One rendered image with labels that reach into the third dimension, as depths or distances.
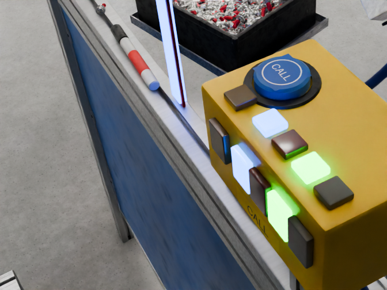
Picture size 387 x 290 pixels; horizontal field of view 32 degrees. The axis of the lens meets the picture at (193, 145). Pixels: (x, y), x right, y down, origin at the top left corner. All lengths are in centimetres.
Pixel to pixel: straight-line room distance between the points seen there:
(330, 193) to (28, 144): 174
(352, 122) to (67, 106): 177
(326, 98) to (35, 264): 139
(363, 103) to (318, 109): 3
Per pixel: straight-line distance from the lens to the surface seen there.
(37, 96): 226
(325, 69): 50
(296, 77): 47
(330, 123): 45
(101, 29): 94
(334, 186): 41
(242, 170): 46
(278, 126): 44
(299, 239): 42
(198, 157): 73
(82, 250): 178
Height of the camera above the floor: 139
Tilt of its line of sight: 45 degrees down
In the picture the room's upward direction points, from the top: 9 degrees counter-clockwise
